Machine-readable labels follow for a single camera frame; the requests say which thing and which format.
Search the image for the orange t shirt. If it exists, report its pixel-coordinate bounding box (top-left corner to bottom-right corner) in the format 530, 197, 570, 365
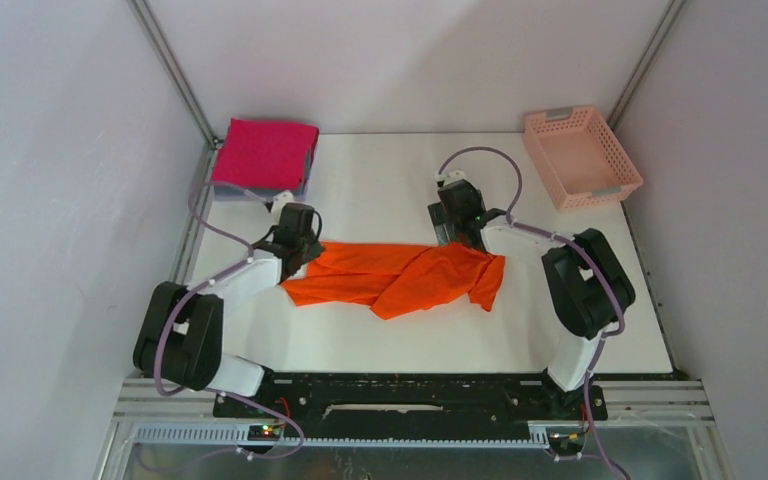
282, 242, 506, 320

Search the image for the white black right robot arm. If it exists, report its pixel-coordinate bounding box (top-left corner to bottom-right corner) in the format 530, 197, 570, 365
428, 179, 636, 418

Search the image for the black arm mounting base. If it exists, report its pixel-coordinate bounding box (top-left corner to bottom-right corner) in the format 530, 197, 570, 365
212, 372, 609, 444

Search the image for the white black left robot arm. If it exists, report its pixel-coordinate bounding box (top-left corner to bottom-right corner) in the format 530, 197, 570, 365
133, 201, 325, 417

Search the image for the folded magenta t shirt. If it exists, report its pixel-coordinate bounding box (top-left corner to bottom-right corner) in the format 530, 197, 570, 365
211, 118, 320, 191

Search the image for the pink plastic basket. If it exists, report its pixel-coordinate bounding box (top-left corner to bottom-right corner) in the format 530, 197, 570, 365
523, 105, 643, 211

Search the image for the left controller board with leds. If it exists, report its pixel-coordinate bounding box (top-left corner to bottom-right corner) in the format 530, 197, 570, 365
246, 424, 283, 442

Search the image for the right controller board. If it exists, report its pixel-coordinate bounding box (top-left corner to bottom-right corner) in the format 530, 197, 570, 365
548, 432, 586, 456

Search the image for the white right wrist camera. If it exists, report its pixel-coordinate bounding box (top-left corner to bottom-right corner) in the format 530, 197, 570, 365
434, 169, 467, 189

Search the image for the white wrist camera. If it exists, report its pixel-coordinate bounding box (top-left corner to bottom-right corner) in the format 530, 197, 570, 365
434, 169, 467, 189
265, 190, 295, 222

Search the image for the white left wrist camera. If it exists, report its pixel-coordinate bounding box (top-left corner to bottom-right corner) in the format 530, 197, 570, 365
265, 190, 295, 222

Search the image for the right aluminium corner post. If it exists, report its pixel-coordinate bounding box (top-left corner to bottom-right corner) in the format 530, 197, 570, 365
606, 0, 688, 131

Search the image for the aluminium corner post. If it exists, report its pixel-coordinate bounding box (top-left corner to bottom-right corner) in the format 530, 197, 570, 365
606, 0, 688, 131
127, 0, 220, 149

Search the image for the left aluminium corner post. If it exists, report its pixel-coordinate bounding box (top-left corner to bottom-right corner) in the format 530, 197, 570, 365
127, 0, 220, 149

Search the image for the aluminium frame rail front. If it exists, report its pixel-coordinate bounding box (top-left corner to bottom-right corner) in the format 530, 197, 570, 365
94, 378, 734, 479

